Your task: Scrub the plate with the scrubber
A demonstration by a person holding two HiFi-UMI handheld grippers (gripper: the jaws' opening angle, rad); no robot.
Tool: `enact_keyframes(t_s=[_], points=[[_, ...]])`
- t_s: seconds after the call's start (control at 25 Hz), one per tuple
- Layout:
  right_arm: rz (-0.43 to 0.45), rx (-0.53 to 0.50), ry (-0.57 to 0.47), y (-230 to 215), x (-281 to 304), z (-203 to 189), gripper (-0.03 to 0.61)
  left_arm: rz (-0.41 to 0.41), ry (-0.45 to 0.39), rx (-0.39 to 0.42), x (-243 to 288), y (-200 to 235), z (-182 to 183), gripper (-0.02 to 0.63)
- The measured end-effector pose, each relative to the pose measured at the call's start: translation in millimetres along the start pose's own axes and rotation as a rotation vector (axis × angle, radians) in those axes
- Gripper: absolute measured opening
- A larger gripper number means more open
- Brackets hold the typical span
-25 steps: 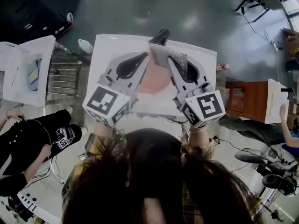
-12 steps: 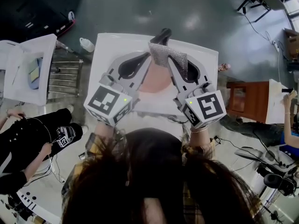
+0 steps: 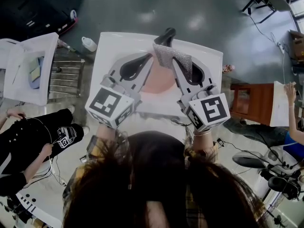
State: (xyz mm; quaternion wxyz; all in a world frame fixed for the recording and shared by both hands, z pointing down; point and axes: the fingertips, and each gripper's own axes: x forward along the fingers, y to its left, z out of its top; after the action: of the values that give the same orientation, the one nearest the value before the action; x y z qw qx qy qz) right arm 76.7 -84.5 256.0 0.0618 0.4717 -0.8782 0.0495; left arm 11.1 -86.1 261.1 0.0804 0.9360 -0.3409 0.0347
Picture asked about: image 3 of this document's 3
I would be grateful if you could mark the white power strip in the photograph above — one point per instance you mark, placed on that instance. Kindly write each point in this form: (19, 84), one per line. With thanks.
(281, 47)

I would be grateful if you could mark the person's left forearm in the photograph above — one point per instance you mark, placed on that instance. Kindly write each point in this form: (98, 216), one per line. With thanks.
(105, 133)

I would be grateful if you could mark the white and black machine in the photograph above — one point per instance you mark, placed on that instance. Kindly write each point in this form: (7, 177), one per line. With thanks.
(249, 160)

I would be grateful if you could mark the brown wooden stool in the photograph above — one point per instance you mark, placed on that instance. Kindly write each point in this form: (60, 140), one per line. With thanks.
(256, 101)

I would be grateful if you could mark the black power adapter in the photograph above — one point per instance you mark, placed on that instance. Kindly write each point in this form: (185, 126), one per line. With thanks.
(220, 142)

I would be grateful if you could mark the metal bar rack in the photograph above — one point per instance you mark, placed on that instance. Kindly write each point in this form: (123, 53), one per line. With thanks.
(66, 77)

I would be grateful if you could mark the cardboard box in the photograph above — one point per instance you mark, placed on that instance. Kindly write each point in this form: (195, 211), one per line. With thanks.
(298, 44)

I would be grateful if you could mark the large white sink basin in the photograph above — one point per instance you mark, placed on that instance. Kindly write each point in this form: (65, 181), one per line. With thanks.
(107, 49)

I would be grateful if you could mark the person's right forearm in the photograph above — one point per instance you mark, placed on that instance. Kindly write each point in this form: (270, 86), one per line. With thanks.
(203, 140)

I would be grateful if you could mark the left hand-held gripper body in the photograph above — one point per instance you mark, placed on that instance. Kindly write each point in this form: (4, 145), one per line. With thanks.
(108, 103)

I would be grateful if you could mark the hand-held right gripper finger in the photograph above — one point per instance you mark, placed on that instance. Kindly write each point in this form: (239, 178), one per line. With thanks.
(181, 84)
(207, 73)

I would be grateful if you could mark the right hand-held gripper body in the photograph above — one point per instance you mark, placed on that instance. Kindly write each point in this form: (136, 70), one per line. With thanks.
(210, 110)

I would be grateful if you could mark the small white sink basin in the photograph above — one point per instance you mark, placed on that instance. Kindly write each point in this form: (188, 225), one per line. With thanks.
(45, 46)

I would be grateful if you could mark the silver mesh scrubber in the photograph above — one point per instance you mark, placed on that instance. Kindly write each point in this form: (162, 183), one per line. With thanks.
(164, 54)

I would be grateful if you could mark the pink plate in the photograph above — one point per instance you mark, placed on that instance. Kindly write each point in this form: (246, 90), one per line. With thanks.
(160, 79)

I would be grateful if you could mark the blue plate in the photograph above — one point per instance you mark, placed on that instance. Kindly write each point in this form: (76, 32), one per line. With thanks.
(41, 60)

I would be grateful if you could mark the white plastic bottle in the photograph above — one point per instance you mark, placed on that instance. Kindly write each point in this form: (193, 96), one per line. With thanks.
(89, 44)

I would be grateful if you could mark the yellow green sponge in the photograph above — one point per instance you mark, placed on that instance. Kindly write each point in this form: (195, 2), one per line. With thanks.
(35, 69)

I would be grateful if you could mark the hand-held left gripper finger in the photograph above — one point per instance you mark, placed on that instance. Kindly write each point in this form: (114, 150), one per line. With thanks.
(143, 77)
(115, 64)

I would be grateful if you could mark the black faucet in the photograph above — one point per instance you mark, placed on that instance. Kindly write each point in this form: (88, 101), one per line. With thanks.
(169, 32)

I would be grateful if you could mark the white board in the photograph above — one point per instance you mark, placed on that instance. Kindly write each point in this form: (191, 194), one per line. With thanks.
(280, 108)

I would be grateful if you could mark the black equipment case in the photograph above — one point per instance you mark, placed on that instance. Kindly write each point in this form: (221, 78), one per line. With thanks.
(35, 6)

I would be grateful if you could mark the white panel with black dots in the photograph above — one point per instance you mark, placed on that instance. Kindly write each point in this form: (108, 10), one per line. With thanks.
(45, 198)

